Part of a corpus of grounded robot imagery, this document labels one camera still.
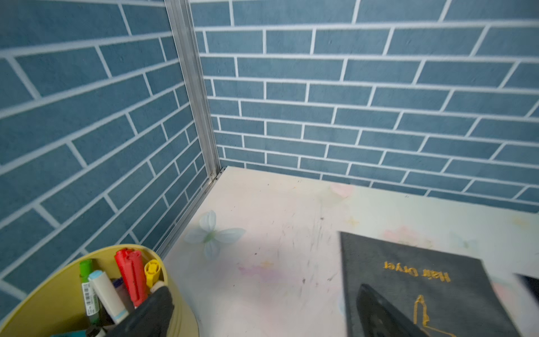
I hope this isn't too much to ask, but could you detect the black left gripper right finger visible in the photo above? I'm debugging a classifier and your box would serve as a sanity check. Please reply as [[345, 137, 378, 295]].
[[357, 284, 427, 337]]

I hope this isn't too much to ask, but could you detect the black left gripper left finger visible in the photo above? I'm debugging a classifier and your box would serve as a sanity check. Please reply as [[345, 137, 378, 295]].
[[106, 286, 175, 337]]

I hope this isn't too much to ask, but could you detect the black hair dryer bag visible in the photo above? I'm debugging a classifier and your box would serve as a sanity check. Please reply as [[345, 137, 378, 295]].
[[515, 274, 539, 303]]

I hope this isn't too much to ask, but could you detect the grey hair dryer bag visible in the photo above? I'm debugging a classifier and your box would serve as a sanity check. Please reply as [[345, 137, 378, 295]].
[[340, 232, 519, 336]]

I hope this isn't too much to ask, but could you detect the yellow marker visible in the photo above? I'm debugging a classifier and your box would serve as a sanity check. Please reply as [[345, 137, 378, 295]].
[[144, 259, 161, 289]]

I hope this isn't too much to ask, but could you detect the green marker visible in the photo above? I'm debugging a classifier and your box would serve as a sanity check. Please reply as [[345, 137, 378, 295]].
[[79, 259, 101, 325]]

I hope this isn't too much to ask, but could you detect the white light-blue marker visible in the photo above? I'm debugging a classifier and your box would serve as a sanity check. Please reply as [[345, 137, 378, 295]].
[[88, 270, 129, 324]]

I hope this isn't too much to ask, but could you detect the red marker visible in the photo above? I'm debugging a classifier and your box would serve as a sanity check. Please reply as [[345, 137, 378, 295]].
[[115, 249, 147, 308]]

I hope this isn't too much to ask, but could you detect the yellow pen holder cup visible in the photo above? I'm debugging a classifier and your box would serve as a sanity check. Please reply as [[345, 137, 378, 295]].
[[1, 244, 199, 336]]

